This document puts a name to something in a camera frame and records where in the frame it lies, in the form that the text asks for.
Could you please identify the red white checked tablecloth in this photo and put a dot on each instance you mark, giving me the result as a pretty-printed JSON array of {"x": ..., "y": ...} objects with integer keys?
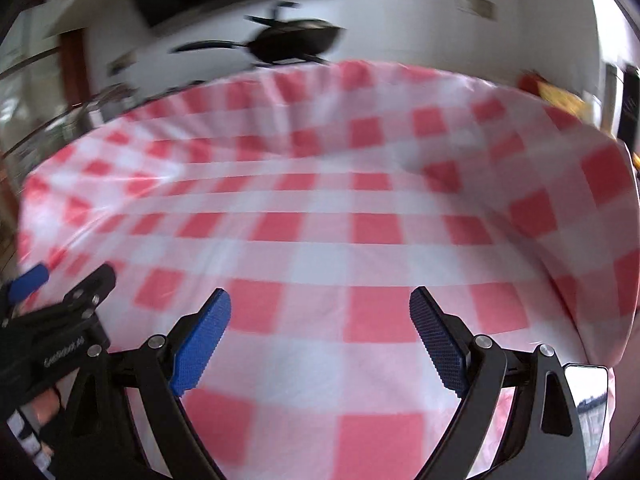
[{"x": 320, "y": 210}]

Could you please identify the yellow flat object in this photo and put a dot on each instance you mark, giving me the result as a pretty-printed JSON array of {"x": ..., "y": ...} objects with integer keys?
[{"x": 565, "y": 100}]

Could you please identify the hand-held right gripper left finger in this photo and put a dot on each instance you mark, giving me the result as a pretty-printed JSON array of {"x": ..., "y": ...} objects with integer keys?
[{"x": 202, "y": 345}]

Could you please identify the black wok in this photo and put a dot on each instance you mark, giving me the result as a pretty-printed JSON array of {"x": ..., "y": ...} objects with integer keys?
[{"x": 295, "y": 45}]

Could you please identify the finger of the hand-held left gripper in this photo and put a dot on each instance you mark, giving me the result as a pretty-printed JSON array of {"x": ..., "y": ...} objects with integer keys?
[
  {"x": 30, "y": 281},
  {"x": 97, "y": 285}
]

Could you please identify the brown wooden door frame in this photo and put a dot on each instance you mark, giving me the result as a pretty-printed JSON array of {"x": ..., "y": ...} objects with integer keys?
[{"x": 75, "y": 65}]

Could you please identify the beige wall switch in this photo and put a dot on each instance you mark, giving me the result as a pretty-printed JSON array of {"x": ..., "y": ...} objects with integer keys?
[{"x": 477, "y": 6}]

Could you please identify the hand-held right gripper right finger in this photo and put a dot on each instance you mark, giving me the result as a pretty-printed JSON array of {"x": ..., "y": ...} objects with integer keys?
[{"x": 440, "y": 345}]

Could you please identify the red round object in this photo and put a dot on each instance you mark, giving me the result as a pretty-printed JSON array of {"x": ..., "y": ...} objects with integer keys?
[{"x": 530, "y": 81}]

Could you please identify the black wok lid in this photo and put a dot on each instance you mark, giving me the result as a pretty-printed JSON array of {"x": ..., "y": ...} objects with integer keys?
[{"x": 300, "y": 26}]

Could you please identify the wall socket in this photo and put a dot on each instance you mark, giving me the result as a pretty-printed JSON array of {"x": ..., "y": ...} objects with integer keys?
[{"x": 122, "y": 63}]

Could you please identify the person's left hand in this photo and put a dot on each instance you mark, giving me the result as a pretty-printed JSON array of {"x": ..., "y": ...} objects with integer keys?
[{"x": 46, "y": 405}]

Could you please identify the reflective dark panel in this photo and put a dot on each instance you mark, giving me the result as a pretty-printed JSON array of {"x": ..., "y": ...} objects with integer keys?
[{"x": 590, "y": 400}]

